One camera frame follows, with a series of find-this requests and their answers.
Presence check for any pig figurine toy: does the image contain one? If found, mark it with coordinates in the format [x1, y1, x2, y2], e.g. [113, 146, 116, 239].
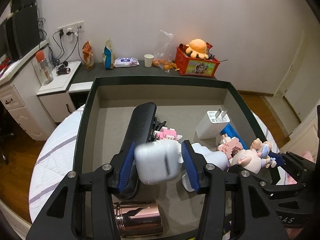
[231, 138, 277, 174]

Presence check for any pink donut block model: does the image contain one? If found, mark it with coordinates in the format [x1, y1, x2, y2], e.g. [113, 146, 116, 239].
[217, 134, 244, 160]

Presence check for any blue highlighter pen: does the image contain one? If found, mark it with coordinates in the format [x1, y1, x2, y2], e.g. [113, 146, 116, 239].
[220, 123, 248, 150]

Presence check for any white charger plug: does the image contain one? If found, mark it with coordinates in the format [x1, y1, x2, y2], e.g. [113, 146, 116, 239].
[196, 108, 230, 140]

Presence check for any white earbuds case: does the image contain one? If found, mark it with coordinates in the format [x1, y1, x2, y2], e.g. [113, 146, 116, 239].
[134, 140, 181, 185]

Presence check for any pink white block model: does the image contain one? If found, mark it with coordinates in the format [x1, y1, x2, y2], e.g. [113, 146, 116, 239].
[155, 127, 183, 164]

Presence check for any rose gold cylinder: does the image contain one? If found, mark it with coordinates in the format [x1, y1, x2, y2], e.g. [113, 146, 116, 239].
[113, 200, 163, 238]

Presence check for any white curved plastic device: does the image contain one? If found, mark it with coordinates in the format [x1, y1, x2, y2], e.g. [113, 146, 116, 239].
[182, 142, 228, 192]

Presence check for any black hair clip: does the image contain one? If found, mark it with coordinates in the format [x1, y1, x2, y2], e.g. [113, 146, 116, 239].
[150, 116, 167, 142]

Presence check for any pink bedding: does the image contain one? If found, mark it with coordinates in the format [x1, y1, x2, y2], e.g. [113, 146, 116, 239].
[302, 151, 315, 163]

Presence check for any white striped quilt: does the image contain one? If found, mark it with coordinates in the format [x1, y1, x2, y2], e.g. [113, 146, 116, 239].
[28, 103, 281, 224]

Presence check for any pink black storage box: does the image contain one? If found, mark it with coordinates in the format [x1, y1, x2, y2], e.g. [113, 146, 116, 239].
[73, 76, 267, 237]

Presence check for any red toy crate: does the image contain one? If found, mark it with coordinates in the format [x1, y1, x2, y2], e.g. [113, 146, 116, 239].
[175, 44, 220, 77]

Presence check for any white computer desk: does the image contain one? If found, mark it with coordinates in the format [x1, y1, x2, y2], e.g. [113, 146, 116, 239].
[1, 39, 56, 141]

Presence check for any plastic bag of oranges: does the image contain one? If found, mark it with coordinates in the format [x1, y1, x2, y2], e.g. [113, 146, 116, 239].
[152, 30, 179, 73]

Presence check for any orange octopus plush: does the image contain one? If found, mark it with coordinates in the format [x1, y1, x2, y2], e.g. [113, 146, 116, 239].
[185, 38, 209, 60]

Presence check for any white paper cup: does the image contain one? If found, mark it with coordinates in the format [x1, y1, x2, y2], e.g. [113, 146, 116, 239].
[144, 54, 154, 67]

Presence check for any white low cabinet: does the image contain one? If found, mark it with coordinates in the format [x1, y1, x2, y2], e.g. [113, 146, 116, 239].
[36, 61, 93, 123]

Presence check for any orange cap water bottle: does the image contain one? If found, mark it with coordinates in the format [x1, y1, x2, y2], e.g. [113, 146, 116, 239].
[35, 50, 53, 84]

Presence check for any black bench shelf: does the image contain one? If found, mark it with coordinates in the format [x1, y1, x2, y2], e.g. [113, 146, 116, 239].
[71, 61, 216, 84]

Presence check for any wet wipes pack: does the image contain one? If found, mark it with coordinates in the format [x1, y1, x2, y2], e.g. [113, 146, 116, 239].
[114, 57, 139, 68]

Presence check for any blue white snack bag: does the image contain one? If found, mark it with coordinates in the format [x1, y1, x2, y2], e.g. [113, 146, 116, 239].
[103, 38, 115, 70]

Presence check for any orange snack bag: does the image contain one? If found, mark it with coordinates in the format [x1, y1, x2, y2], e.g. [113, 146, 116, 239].
[82, 41, 94, 70]

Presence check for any black computer tower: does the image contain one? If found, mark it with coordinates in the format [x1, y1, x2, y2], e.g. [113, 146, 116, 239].
[2, 5, 41, 62]

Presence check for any small black camera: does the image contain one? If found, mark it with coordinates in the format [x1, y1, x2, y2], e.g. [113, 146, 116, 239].
[56, 61, 71, 76]

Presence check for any wall power strip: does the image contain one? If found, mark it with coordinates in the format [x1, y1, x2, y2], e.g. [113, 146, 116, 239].
[57, 21, 85, 42]

